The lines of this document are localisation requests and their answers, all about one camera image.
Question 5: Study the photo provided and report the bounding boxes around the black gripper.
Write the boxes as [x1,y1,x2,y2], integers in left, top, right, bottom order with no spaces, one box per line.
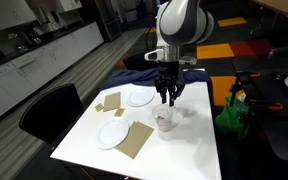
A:
[153,61,186,108]

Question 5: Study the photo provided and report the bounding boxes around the white marker with red dots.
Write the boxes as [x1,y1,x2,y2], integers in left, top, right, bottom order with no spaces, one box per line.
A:
[157,108,172,130]

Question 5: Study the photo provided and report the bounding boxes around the clear plastic measuring cup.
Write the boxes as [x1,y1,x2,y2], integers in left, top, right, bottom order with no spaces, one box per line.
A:
[151,103,174,132]

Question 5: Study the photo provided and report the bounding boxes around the white round plate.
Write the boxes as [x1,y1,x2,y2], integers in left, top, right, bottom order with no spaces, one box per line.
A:
[126,87,155,108]
[94,118,131,151]

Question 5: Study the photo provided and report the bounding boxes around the dark blue cloth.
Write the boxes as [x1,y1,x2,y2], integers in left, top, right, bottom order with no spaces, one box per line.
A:
[102,68,215,101]

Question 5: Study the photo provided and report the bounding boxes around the black chair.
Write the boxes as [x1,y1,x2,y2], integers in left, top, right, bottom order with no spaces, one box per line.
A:
[18,83,85,148]
[122,50,161,72]

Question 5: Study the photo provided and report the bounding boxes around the small brown cardboard piece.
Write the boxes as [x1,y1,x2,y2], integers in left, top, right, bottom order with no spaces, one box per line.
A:
[113,107,126,118]
[94,103,105,113]

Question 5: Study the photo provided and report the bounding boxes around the rectangular brown cardboard sheet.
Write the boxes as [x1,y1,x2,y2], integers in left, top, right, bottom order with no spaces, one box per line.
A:
[102,91,122,113]

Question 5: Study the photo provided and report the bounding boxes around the green bag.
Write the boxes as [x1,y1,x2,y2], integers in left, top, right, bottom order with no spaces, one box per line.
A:
[214,95,249,135]

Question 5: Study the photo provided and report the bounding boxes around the tall stainless steel appliance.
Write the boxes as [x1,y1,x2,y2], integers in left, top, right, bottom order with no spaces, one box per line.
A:
[83,0,122,43]

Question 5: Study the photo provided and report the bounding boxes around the black robot cart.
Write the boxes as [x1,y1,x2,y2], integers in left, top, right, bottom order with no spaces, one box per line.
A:
[232,56,288,164]

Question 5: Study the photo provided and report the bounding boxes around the white kitchen cabinets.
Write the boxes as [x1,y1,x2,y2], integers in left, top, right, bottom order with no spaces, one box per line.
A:
[0,21,105,129]

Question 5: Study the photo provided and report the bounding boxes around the wooden table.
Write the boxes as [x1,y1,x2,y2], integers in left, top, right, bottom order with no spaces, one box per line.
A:
[250,0,288,15]

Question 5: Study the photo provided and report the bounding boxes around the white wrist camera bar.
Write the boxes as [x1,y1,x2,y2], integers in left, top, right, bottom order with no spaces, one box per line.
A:
[144,48,198,66]

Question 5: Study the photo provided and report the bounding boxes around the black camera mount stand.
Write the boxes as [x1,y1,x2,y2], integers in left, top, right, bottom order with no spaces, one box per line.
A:
[228,70,253,109]

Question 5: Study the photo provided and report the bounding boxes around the white upper wall cabinets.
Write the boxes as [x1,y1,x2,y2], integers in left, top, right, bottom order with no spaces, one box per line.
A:
[0,0,38,35]

